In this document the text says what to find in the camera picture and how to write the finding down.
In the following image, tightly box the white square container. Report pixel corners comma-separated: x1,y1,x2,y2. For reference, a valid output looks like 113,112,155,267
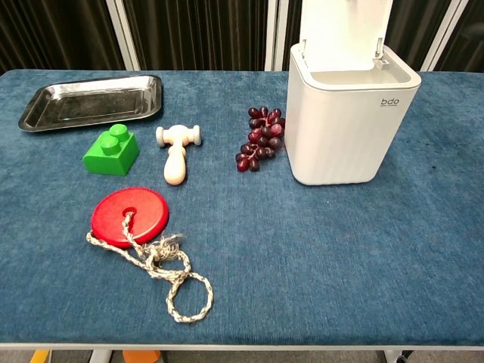
284,0,423,187

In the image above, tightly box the bunch of dark red grapes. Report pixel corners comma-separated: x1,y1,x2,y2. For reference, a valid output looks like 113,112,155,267
235,106,287,173

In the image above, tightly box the blue table cloth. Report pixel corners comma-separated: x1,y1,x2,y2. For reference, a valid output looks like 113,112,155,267
0,69,484,346

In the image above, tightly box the small wooden toy hammer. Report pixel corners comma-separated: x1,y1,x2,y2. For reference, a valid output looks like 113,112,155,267
155,124,202,187

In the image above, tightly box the green toy building block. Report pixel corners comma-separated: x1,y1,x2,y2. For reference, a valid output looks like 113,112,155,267
82,124,141,178

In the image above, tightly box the stainless steel tray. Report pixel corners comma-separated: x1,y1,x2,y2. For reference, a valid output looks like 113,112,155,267
18,74,164,134

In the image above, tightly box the red disc with rope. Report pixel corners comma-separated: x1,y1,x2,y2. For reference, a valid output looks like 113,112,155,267
85,187,215,324

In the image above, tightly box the white partition frame post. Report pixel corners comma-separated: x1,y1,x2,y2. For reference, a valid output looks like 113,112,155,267
263,0,293,72
104,0,141,71
418,0,474,73

